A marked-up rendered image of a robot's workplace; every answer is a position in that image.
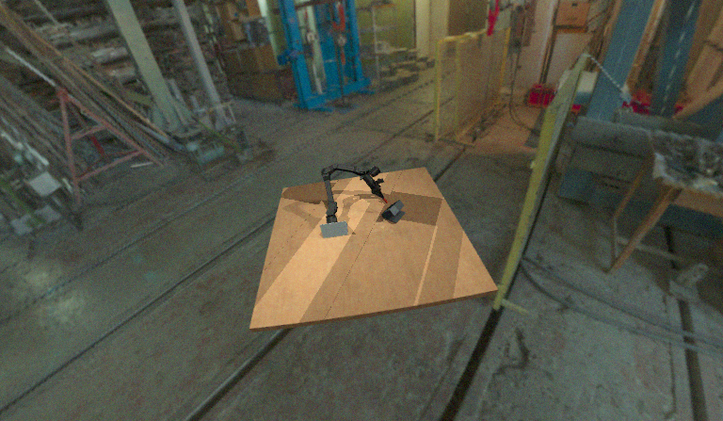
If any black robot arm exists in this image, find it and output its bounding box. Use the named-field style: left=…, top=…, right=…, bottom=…
left=321, top=163, right=384, bottom=224

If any grey sloped panel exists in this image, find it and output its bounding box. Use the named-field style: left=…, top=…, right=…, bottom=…
left=381, top=200, right=406, bottom=223

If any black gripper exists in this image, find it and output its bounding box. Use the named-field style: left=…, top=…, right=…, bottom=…
left=367, top=179, right=384, bottom=199

